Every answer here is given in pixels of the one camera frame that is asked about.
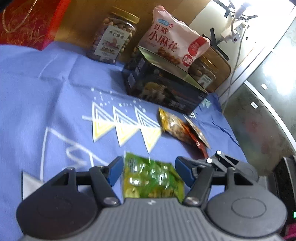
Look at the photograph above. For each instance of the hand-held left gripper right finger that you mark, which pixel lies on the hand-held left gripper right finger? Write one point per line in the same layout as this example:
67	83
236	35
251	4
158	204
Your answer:
183	171

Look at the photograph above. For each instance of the nut jar with dark nuts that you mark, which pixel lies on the nut jar with dark nuts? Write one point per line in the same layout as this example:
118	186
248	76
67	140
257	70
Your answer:
203	74

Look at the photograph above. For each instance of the blue printed cloth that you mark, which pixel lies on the blue printed cloth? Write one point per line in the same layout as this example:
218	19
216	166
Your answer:
57	97

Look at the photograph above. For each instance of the brown wooden board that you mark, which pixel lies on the brown wooden board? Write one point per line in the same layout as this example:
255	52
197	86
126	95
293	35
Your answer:
222	67

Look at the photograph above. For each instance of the red gift box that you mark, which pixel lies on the red gift box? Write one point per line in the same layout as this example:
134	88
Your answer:
27	23

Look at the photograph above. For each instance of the frosted glass door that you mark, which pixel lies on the frosted glass door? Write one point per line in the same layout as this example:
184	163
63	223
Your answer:
261	104

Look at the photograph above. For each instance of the pink snack bag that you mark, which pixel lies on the pink snack bag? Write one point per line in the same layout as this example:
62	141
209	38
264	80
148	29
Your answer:
168	41

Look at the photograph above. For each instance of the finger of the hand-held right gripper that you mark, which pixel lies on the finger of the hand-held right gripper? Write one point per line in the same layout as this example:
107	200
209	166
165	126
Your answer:
220	162

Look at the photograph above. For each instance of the light green snack packet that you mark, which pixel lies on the light green snack packet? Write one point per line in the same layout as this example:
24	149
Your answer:
150	178

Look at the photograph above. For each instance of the white power strip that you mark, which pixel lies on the white power strip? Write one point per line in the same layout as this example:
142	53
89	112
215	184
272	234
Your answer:
234	32

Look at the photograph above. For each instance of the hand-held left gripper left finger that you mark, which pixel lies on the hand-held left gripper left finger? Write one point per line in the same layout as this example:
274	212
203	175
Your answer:
115	170

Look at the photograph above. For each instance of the yellow-edged nut packet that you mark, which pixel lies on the yellow-edged nut packet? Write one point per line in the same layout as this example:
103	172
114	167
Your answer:
172	124

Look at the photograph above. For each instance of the nut jar with pale nuts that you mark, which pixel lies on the nut jar with pale nuts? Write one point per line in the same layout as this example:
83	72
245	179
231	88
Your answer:
111	39

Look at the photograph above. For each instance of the dark printed tin box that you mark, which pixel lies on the dark printed tin box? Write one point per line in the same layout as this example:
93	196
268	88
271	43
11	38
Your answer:
161	88

